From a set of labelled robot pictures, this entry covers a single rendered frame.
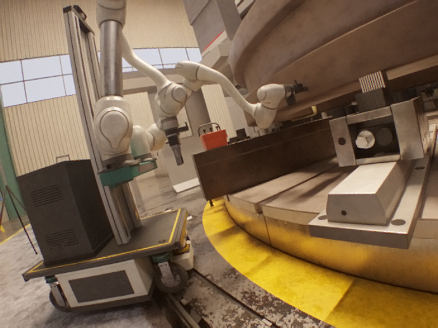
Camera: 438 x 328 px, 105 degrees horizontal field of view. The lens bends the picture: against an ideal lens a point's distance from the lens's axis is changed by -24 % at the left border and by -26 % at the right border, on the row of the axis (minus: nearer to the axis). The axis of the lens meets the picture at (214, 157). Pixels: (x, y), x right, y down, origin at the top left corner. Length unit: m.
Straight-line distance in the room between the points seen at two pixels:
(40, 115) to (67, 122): 1.74
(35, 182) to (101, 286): 0.64
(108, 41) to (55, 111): 14.57
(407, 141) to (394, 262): 0.45
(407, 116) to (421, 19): 0.55
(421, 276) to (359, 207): 0.42
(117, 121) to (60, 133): 14.36
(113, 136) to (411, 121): 1.08
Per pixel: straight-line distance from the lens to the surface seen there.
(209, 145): 1.70
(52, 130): 15.27
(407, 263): 1.00
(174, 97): 0.97
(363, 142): 1.01
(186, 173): 4.79
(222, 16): 5.10
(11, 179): 15.18
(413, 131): 0.96
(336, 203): 0.74
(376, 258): 1.02
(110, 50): 1.04
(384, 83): 1.17
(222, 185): 1.72
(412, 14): 1.36
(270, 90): 1.24
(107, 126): 0.84
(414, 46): 1.32
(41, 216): 1.37
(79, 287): 1.33
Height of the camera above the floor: 0.70
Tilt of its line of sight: 3 degrees down
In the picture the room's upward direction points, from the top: 16 degrees counter-clockwise
